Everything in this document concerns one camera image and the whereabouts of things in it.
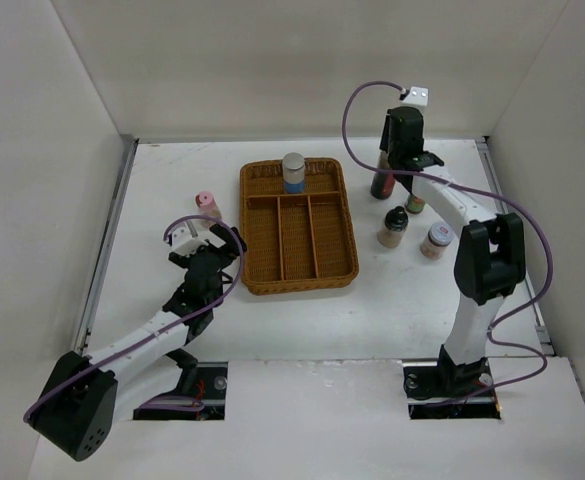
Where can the brown wicker divided basket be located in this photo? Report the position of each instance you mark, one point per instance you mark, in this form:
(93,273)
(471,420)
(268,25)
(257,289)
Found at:
(296,242)

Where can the metal table rail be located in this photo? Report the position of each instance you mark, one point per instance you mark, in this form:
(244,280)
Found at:
(87,316)
(514,241)

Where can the yellow cap chili sauce bottle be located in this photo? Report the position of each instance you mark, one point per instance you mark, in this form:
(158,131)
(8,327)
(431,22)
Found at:
(414,205)

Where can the right metal table rail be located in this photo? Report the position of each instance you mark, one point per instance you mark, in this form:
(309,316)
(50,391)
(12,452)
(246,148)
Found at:
(514,241)

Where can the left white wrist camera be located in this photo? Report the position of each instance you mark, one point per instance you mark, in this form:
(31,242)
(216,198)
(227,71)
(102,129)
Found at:
(184,240)

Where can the blue label silver cap jar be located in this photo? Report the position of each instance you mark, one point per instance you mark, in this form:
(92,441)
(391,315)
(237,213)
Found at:
(293,172)

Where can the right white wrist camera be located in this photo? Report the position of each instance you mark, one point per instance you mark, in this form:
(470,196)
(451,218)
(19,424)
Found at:
(415,96)

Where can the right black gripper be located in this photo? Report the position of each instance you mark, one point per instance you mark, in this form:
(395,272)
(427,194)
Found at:
(385,138)

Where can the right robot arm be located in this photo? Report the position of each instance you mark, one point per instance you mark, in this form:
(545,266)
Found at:
(489,264)

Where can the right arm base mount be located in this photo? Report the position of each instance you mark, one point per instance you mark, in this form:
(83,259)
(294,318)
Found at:
(444,391)

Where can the pink lid spice jar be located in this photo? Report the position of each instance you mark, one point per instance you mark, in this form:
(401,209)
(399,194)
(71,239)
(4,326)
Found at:
(207,206)

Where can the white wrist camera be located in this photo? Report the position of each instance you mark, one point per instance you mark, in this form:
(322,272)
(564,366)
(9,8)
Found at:
(184,240)
(415,96)

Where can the left metal table rail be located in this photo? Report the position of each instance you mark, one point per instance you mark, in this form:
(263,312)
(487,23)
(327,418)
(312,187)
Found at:
(87,316)

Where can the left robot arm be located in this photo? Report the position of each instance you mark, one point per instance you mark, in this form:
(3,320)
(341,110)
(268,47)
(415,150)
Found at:
(76,408)

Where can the black cap brown spice bottle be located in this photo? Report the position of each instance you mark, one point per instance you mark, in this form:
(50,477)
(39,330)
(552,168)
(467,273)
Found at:
(393,228)

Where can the tall dark sauce bottle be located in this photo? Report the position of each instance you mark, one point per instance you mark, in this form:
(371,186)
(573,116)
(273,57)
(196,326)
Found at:
(383,183)

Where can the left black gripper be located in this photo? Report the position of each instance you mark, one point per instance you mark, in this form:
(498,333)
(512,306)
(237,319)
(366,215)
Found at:
(234,248)

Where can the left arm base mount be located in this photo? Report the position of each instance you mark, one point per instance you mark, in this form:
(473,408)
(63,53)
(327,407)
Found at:
(198,395)

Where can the small red label spice jar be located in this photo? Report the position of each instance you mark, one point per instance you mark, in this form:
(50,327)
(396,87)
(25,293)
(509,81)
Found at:
(439,236)

